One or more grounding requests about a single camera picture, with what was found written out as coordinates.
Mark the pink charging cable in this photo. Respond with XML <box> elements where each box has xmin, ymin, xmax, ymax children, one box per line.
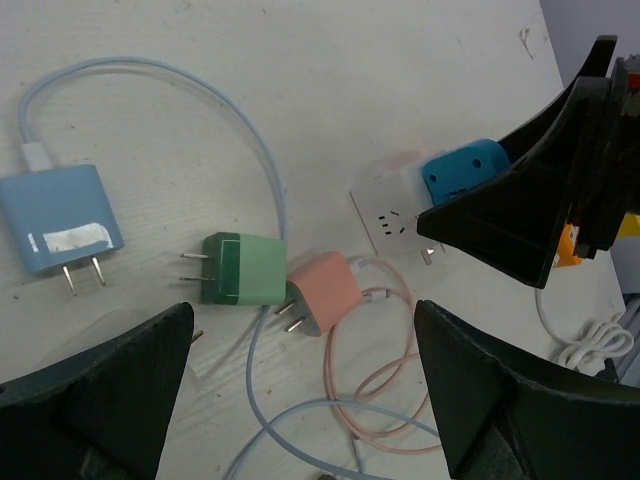
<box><xmin>323</xmin><ymin>254</ymin><xmax>443</xmax><ymax>455</ymax></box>

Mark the white cube power socket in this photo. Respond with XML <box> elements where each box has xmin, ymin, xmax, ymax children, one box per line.
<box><xmin>350</xmin><ymin>155</ymin><xmax>442</xmax><ymax>265</ymax></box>

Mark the yellow cube power socket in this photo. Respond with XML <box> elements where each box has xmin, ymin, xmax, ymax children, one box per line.
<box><xmin>617</xmin><ymin>213</ymin><xmax>640</xmax><ymax>238</ymax></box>

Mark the salmon pink charger plug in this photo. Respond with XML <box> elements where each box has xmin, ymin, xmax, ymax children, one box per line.
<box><xmin>275</xmin><ymin>251</ymin><xmax>364</xmax><ymax>337</ymax></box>

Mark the light blue charger plug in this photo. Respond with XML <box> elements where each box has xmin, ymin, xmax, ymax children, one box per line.
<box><xmin>1</xmin><ymin>164</ymin><xmax>124</xmax><ymax>295</ymax></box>

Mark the orange plug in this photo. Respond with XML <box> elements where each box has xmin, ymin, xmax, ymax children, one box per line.
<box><xmin>552</xmin><ymin>224</ymin><xmax>582</xmax><ymax>268</ymax></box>

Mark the white power cord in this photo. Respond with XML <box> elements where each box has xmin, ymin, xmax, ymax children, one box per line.
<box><xmin>533</xmin><ymin>286</ymin><xmax>636</xmax><ymax>376</ymax></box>

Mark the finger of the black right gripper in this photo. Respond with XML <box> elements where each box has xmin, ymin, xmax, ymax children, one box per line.
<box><xmin>417</xmin><ymin>35</ymin><xmax>618</xmax><ymax>288</ymax></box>

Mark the blue plug adapter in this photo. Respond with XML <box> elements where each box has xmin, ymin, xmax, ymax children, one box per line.
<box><xmin>421</xmin><ymin>139</ymin><xmax>510</xmax><ymax>206</ymax></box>

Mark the green charger plug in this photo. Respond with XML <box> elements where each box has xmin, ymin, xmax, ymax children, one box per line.
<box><xmin>181</xmin><ymin>232</ymin><xmax>287</xmax><ymax>306</ymax></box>

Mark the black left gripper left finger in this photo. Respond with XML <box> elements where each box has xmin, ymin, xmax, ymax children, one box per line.
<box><xmin>1</xmin><ymin>302</ymin><xmax>194</xmax><ymax>479</ymax></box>

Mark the light blue charging cable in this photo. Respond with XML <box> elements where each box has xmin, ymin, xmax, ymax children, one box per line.
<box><xmin>18</xmin><ymin>55</ymin><xmax>441</xmax><ymax>480</ymax></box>

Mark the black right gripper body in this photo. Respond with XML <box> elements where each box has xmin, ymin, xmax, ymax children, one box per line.
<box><xmin>572</xmin><ymin>55</ymin><xmax>639</xmax><ymax>259</ymax></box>

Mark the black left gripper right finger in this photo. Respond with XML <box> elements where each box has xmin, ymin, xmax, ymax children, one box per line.
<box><xmin>414</xmin><ymin>301</ymin><xmax>639</xmax><ymax>479</ymax></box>

